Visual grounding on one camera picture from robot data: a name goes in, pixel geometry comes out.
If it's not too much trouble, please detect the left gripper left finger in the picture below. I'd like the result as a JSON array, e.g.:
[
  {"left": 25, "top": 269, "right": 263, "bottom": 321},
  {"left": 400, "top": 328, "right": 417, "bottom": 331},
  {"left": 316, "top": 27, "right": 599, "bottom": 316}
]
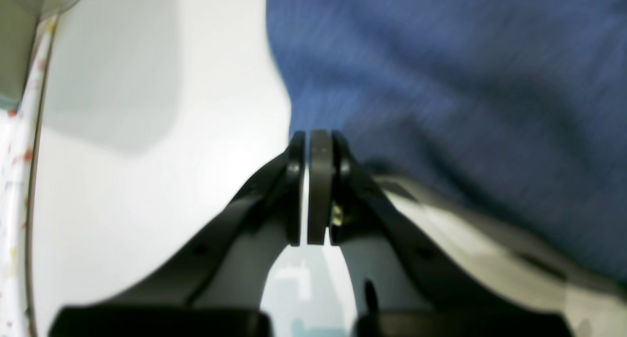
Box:
[{"left": 49, "top": 131, "right": 306, "bottom": 337}]

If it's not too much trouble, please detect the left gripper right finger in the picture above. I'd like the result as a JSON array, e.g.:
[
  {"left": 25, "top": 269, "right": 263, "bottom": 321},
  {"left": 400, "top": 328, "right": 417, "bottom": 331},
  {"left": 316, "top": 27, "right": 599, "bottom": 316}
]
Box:
[{"left": 308, "top": 129, "right": 574, "bottom": 337}]

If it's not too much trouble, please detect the dark blue t-shirt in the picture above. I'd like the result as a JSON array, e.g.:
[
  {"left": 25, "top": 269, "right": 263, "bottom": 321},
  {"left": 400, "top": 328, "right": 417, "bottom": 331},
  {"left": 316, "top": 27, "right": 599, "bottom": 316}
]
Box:
[{"left": 266, "top": 0, "right": 627, "bottom": 284}]

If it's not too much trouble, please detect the terrazzo patterned side surface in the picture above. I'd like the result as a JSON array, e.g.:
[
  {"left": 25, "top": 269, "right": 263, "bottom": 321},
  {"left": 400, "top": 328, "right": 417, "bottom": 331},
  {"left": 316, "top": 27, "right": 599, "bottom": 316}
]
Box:
[{"left": 0, "top": 15, "right": 58, "bottom": 337}]

